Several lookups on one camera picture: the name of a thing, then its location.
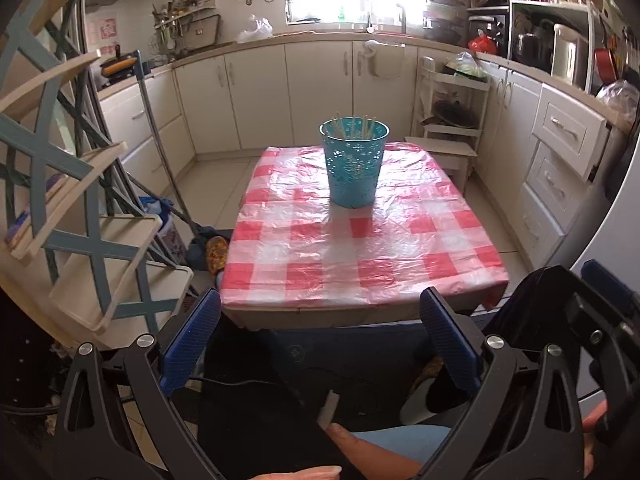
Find white drawer cabinet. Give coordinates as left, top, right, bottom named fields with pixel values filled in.
left=480, top=60, right=614, bottom=262

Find white plug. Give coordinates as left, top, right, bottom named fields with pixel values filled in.
left=317, top=390, right=341, bottom=429

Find teal perforated plastic basket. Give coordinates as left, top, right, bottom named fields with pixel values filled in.
left=319, top=117, right=390, bottom=209

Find metal faucet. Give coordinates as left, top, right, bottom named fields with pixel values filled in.
left=354, top=0, right=409, bottom=34

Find red plastic bag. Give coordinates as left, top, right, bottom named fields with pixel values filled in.
left=467, top=32, right=499, bottom=57

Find red checked plastic tablecloth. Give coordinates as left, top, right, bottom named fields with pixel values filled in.
left=220, top=141, right=511, bottom=311

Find bag of greens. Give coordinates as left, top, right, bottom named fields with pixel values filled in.
left=442, top=52, right=489, bottom=79

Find patterned slipper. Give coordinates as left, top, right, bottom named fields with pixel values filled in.
left=206, top=235, right=231, bottom=277

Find wall utensil rack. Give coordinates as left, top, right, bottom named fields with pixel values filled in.
left=150, top=0, right=222, bottom=54

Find dark pan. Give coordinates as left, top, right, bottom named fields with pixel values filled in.
left=422, top=100, right=482, bottom=132

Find white appliance rack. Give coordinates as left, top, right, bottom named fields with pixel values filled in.
left=507, top=0, right=609, bottom=94

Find steel pot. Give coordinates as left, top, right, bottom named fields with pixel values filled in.
left=514, top=32, right=554, bottom=69

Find stacked pots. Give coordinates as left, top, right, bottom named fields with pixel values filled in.
left=422, top=0, right=472, bottom=44

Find white shelf stand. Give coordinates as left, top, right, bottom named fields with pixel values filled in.
left=405, top=57, right=491, bottom=182

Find blue shorts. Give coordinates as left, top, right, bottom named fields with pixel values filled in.
left=350, top=425, right=452, bottom=467

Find white base cabinet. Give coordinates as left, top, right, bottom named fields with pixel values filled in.
left=97, top=67, right=198, bottom=187
left=172, top=35, right=422, bottom=152

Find pink wall sticker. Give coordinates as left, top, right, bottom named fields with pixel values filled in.
left=87, top=17, right=119, bottom=42

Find grey mop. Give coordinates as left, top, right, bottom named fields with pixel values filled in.
left=134, top=50, right=234, bottom=242

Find white plastic bag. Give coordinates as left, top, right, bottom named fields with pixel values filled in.
left=236, top=15, right=275, bottom=44

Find black wok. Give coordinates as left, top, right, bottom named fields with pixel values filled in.
left=99, top=49, right=144, bottom=87

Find person's left hand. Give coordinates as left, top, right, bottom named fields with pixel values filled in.
left=255, top=465, right=344, bottom=480

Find bundle of wooden chopsticks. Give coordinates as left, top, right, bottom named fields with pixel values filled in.
left=327, top=109, right=379, bottom=140

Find red pot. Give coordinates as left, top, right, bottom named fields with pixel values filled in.
left=592, top=45, right=621, bottom=87

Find clear plastic bag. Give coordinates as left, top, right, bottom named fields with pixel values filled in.
left=595, top=80, right=640, bottom=122

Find white refrigerator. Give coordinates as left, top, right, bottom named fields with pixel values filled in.
left=567, top=130, right=640, bottom=283

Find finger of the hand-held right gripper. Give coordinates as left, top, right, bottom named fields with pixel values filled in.
left=500, top=266, right=603, bottom=371
left=581, top=259, right=640, bottom=346

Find white hanging trash bin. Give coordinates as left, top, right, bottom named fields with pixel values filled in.
left=362, top=40, right=406, bottom=82

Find person's right hand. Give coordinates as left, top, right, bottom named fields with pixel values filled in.
left=581, top=402, right=612, bottom=480

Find white slipper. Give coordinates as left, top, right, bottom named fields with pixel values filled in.
left=400, top=377, right=452, bottom=424

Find black toaster oven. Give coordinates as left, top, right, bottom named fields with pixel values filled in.
left=467, top=12, right=511, bottom=54

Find blue and beige shelf rack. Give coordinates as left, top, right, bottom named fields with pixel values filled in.
left=0, top=0, right=211, bottom=351

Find black cable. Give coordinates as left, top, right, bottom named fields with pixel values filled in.
left=200, top=367, right=401, bottom=419

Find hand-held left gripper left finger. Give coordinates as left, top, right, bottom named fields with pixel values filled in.
left=52, top=287, right=223, bottom=480

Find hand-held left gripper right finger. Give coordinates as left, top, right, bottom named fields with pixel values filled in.
left=417, top=287, right=588, bottom=480

